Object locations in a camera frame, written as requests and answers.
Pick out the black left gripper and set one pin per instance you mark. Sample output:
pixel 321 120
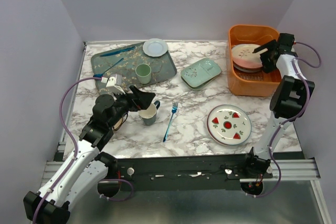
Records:
pixel 142 100

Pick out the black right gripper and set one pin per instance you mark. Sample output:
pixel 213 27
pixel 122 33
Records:
pixel 268 67

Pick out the red rimmed beige plate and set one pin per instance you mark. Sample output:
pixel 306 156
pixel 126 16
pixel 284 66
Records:
pixel 247 70

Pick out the cream pink branch plate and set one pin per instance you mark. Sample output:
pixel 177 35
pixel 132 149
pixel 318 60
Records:
pixel 244 57

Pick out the red plate teal flower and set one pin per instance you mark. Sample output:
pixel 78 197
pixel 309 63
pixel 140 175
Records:
pixel 214 130

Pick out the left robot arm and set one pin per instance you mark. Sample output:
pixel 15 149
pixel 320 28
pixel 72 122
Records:
pixel 88 164

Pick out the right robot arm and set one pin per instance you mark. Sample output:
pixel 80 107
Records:
pixel 288 102

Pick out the orange plastic bin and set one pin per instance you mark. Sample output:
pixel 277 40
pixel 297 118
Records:
pixel 258 84

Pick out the grey mug white inside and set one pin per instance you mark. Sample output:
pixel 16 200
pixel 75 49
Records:
pixel 148 116

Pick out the green plastic cup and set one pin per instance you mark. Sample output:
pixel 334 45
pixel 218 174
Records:
pixel 143 73

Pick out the blue metal fork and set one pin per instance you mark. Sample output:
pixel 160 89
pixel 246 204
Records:
pixel 174 110

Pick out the dark rimmed beige bowl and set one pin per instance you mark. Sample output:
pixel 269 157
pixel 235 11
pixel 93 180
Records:
pixel 120 122

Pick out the floral teal serving tray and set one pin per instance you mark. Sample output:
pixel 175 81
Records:
pixel 163 67

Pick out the blue metal spoon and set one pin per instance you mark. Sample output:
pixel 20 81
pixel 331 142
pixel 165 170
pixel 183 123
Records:
pixel 99 75

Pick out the blue metal knife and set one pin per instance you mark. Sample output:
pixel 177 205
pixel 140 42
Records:
pixel 118 52

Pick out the light blue scalloped plate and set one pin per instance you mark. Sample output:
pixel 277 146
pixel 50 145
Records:
pixel 155 47

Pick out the lower teal rectangular dish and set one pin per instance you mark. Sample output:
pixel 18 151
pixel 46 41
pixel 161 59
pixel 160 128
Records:
pixel 198 87

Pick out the teal rectangular dish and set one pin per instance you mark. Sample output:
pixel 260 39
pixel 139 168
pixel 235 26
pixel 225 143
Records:
pixel 198 87
pixel 200 72

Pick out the upper teal rectangular dish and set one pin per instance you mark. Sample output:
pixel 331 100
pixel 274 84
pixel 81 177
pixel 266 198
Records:
pixel 200 72

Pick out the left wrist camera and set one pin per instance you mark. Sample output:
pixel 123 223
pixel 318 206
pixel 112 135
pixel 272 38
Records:
pixel 112 85

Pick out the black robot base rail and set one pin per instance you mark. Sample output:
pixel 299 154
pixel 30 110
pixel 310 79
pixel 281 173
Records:
pixel 181 173

